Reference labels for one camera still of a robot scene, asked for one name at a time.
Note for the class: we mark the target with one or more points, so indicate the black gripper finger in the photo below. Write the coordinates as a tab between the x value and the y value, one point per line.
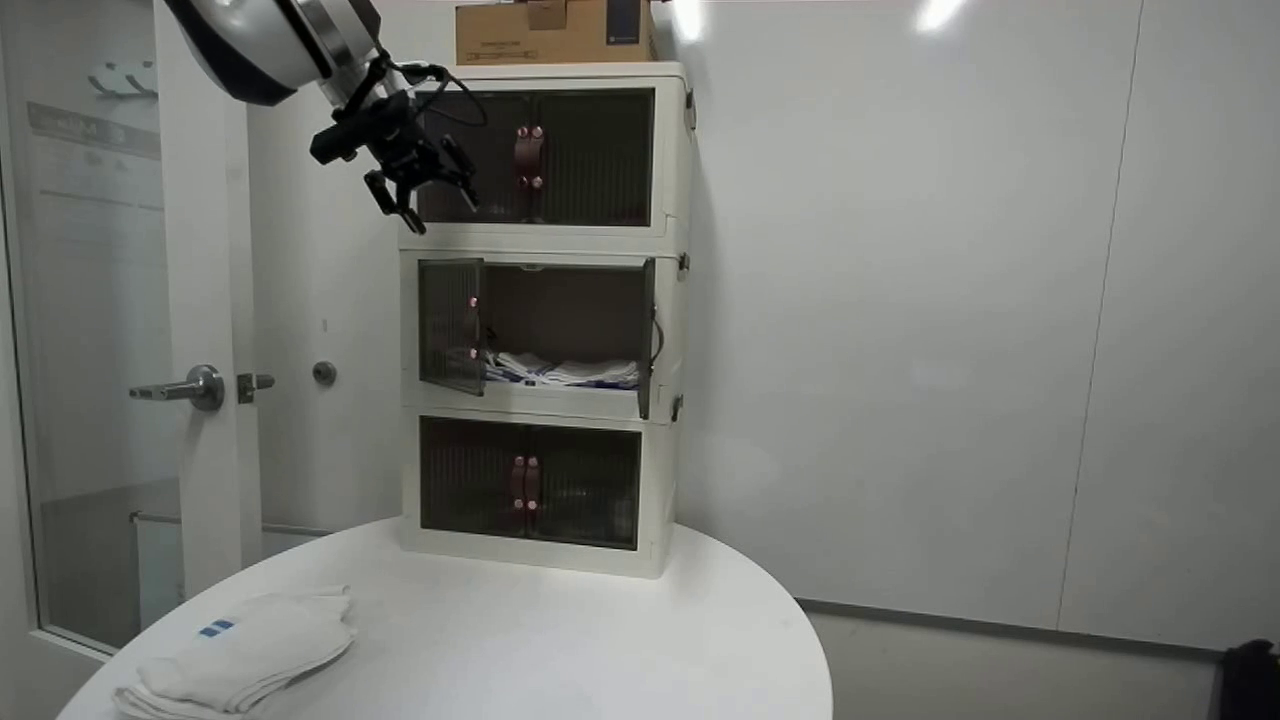
452	174
394	203

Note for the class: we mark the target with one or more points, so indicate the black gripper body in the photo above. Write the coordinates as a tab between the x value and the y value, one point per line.
399	138

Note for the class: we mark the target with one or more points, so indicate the smoked translucent cabinet door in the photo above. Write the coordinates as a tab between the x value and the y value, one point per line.
450	322
651	343
464	472
593	484
600	162
501	180

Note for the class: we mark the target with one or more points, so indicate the white stacked storage cabinet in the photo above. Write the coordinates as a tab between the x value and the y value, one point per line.
546	407

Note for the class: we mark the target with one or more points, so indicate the cardboard box with black label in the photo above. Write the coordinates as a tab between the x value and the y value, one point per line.
553	29

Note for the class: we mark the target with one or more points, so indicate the white door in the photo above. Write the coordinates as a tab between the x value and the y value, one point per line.
200	265

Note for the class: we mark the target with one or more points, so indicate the silver door latch plate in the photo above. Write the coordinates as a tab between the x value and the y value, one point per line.
254	384

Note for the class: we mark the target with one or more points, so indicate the blue and white cloth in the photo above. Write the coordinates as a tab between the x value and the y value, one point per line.
572	373

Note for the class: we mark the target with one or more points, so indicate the white coat hook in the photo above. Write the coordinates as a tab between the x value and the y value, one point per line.
120	82

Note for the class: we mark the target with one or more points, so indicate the folded white towel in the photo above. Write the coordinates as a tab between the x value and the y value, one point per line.
245	652

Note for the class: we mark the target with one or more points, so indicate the black bag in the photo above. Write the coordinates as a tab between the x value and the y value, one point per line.
1249	680

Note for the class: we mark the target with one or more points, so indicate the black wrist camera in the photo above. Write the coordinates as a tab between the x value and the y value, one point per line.
338	143

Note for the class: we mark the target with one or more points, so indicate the round grey wall knob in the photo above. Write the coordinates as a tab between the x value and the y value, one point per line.
326	373

